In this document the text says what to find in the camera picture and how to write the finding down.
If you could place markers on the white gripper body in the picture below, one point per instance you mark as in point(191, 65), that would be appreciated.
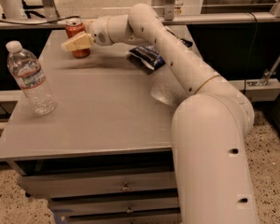
point(98, 31)

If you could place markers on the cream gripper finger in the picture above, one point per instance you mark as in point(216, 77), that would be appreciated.
point(79, 41)

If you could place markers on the orange coke can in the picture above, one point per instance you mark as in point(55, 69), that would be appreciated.
point(73, 27)

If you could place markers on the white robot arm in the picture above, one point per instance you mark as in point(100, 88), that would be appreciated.
point(208, 127)

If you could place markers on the grey metal railing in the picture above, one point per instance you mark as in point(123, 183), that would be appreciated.
point(142, 14)

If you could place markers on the blue chip bag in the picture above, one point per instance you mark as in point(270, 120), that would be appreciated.
point(148, 56)

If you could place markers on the clear plastic water bottle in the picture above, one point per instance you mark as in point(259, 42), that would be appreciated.
point(30, 77)

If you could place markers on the white pipe top left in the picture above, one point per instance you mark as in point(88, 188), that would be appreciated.
point(13, 9)

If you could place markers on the grey drawer cabinet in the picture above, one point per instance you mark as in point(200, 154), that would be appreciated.
point(103, 156)

